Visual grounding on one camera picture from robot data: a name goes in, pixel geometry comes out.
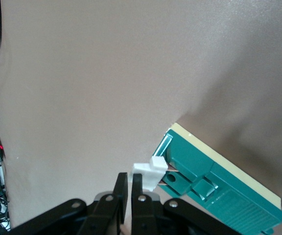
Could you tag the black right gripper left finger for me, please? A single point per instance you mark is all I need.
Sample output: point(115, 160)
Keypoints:
point(122, 193)

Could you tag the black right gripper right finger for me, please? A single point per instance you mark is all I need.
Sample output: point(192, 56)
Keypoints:
point(137, 193)

